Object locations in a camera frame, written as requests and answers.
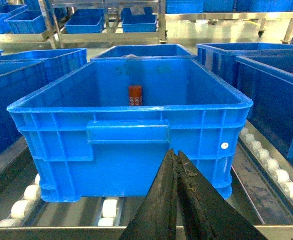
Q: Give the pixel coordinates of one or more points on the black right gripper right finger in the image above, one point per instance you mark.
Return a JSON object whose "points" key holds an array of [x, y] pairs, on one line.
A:
{"points": [[205, 213]]}

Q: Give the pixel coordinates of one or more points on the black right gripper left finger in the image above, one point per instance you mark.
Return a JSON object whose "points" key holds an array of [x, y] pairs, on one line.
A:
{"points": [[156, 218]]}

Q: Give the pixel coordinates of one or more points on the steel roller shelf rack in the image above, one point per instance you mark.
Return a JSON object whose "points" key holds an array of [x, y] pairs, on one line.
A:
{"points": [[262, 193]]}

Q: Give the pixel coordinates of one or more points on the blue bin front right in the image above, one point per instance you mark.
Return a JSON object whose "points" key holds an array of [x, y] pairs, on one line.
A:
{"points": [[87, 141]]}

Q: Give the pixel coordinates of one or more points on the blue bin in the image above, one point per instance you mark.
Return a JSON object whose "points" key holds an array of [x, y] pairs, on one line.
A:
{"points": [[264, 73], [58, 62], [87, 141], [17, 80], [146, 51]]}

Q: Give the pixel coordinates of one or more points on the blue bin far right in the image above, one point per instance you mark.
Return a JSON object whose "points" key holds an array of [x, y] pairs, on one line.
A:
{"points": [[264, 73]]}

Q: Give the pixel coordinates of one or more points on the blue bin rear right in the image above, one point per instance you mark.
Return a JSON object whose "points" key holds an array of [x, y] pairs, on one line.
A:
{"points": [[146, 51]]}

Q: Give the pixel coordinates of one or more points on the blue bin rear left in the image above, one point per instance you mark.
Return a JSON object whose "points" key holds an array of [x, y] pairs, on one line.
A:
{"points": [[58, 62]]}

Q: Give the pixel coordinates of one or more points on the small blue tray right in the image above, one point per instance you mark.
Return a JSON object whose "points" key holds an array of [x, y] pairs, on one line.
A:
{"points": [[143, 23]]}

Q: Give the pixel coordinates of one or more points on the small blue tray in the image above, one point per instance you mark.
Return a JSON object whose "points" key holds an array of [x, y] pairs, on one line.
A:
{"points": [[143, 23], [86, 21]]}

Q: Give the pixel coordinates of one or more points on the blue bin front left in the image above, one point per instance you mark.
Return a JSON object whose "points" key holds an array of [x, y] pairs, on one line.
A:
{"points": [[17, 80]]}

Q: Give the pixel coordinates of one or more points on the background steel cart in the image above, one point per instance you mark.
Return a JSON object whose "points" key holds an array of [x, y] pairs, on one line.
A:
{"points": [[56, 32]]}

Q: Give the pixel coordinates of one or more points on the small blue tray left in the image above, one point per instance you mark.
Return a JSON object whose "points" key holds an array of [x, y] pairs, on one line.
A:
{"points": [[86, 21]]}

